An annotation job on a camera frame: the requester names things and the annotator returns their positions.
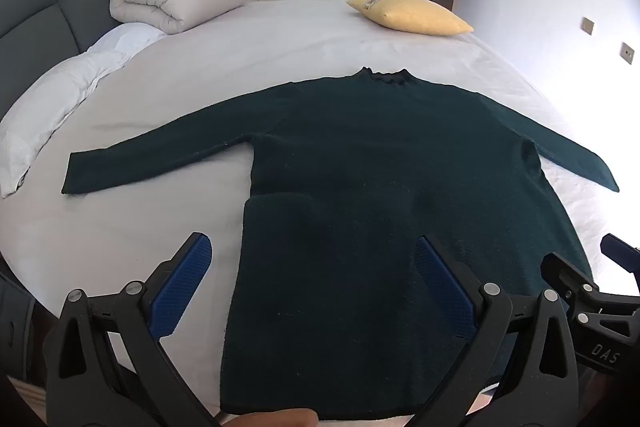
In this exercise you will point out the gold wall socket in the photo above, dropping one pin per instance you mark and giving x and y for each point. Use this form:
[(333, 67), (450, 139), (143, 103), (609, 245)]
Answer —
[(588, 24), (627, 53)]

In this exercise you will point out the yellow pillow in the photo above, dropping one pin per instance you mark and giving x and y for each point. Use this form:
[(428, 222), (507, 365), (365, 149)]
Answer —
[(410, 14)]

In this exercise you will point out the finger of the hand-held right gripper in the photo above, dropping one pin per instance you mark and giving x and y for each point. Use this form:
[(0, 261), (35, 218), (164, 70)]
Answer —
[(620, 249), (567, 279)]

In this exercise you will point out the dark green sweater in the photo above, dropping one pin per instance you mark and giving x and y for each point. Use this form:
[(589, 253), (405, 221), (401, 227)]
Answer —
[(375, 167)]

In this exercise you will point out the person's left hand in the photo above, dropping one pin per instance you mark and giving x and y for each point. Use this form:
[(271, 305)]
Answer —
[(275, 418)]

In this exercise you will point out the white pillow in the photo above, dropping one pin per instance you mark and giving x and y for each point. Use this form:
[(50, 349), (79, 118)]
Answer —
[(60, 97)]

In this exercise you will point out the bed with white sheet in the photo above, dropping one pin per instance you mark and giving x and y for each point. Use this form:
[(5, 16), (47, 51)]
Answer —
[(300, 42)]

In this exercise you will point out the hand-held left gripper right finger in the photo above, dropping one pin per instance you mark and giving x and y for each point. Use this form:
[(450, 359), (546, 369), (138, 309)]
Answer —
[(445, 287)]

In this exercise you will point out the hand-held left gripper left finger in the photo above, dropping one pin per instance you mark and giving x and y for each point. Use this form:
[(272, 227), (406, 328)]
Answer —
[(181, 287)]

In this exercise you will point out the dark grey padded headboard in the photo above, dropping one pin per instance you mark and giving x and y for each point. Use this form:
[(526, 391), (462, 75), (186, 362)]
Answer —
[(40, 17)]

